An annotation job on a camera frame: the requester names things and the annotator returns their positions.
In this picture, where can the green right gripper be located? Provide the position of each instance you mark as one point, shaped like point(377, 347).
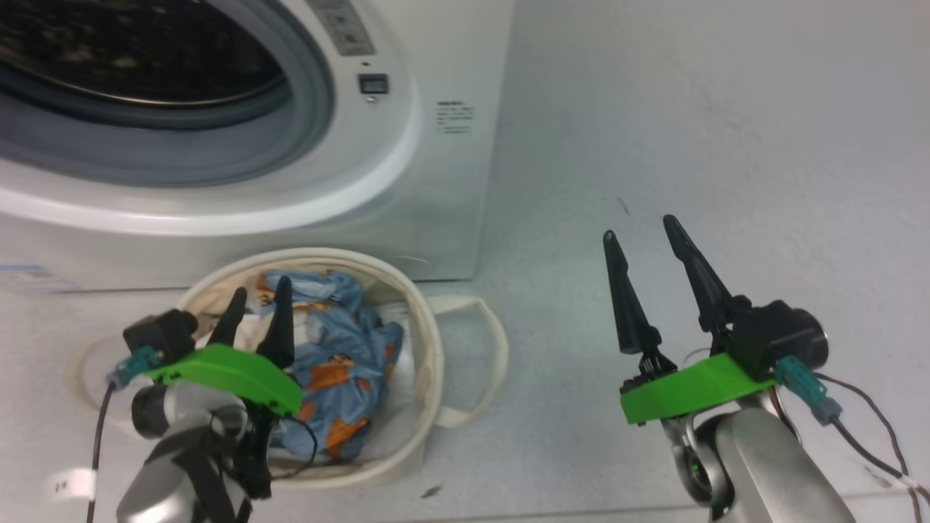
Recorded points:
point(690, 388)

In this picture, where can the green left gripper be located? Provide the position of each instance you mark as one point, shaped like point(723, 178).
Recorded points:
point(240, 370)

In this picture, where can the blue garment orange print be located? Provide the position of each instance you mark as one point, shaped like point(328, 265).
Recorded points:
point(349, 341)

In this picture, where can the white cloth basket liner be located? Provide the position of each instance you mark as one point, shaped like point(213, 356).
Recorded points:
point(407, 407)

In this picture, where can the cream canvas laundry basket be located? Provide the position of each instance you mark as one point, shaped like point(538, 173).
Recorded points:
point(430, 349)

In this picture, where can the grey rubber door gasket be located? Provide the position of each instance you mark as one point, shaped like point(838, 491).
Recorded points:
point(218, 145)

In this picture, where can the white washing machine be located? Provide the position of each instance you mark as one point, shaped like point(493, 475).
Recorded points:
point(436, 218)

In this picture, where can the steel washing machine drum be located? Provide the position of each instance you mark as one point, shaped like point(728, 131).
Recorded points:
point(109, 51)

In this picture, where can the blue white energy label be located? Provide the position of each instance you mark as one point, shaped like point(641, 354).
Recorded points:
point(22, 277)

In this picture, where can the small printed text sticker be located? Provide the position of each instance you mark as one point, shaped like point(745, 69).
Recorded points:
point(455, 116)

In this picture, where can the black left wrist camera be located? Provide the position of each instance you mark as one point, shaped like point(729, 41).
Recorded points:
point(163, 333)

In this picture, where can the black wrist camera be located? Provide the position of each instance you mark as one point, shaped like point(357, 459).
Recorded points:
point(163, 333)
point(777, 334)

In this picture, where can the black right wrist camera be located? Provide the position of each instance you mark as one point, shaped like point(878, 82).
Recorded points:
point(777, 334)

